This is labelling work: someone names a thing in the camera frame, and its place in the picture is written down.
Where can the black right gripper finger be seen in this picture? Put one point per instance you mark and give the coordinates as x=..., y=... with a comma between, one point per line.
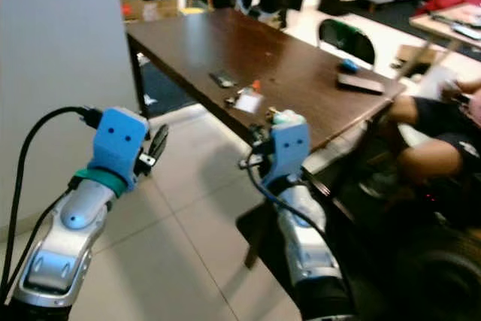
x=260, y=134

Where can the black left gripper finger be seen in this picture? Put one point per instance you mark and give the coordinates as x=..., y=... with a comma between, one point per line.
x=158, y=140

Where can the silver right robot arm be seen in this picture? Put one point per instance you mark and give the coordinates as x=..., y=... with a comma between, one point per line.
x=304, y=238

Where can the teal white small object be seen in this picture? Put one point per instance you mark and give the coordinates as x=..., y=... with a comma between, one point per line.
x=284, y=116

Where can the dark grey floor rug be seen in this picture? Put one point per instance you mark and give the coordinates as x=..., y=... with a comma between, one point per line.
x=161, y=84

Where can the dark brown wooden table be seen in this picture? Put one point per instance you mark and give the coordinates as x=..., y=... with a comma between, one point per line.
x=278, y=54

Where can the small blue object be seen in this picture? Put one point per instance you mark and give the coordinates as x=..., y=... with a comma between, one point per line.
x=348, y=65

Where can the black green chair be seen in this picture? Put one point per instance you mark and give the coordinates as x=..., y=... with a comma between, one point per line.
x=346, y=37

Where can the cardboard box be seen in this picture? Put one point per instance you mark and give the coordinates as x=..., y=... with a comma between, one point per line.
x=146, y=9

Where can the yellow round item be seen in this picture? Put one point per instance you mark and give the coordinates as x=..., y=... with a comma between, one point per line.
x=182, y=10

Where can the seated person in black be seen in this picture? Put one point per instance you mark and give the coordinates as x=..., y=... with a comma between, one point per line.
x=436, y=118

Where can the white paper sheet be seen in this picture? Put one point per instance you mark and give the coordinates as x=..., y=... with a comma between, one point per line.
x=437, y=80

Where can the light wooden table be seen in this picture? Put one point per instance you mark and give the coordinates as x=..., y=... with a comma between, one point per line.
x=451, y=28

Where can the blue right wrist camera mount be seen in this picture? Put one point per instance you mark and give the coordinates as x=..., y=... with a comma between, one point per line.
x=291, y=148

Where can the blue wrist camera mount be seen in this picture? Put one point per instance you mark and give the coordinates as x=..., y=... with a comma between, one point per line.
x=291, y=148
x=120, y=144

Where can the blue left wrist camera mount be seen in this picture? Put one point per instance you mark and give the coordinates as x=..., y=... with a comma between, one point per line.
x=120, y=144

